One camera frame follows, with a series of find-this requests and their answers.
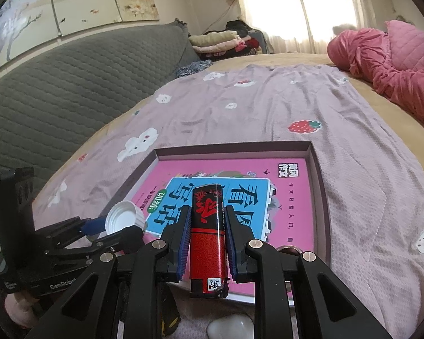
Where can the white jar lid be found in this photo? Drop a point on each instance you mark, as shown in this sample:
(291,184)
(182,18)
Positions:
(123,215)

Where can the red and black lighter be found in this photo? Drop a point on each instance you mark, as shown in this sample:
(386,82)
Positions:
(208,247)

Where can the white earbuds case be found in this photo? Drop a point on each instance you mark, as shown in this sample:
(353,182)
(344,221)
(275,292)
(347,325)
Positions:
(229,328)

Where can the dark floral cloth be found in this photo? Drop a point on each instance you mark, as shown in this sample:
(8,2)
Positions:
(194,67)

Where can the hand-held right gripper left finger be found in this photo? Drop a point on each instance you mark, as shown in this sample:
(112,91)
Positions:
(183,243)

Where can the grey cardboard box tray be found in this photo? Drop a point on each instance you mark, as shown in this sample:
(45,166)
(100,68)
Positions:
(319,190)

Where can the black and yellow wristwatch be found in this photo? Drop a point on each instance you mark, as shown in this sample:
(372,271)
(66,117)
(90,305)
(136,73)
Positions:
(171,319)

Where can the pink book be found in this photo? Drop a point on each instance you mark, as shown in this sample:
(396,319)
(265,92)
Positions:
(296,201)

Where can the flower painted wall panels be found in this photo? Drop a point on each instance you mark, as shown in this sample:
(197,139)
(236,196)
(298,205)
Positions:
(92,0)

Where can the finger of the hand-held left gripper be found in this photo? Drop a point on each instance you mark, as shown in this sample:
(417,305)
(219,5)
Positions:
(127,236)
(93,225)

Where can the white curtain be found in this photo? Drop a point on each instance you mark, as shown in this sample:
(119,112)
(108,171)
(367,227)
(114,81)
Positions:
(321,7)

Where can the purple printed bedsheet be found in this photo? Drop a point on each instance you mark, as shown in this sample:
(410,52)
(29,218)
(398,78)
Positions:
(374,183)

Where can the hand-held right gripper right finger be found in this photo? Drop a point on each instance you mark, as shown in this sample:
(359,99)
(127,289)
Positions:
(233,243)

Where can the pink quilt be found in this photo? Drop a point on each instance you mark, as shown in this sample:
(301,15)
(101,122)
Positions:
(392,60)

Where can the grey quilted headboard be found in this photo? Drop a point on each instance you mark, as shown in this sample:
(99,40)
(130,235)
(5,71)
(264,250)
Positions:
(74,88)

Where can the pile of folded clothes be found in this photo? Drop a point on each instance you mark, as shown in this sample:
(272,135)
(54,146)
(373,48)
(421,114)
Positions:
(215,40)

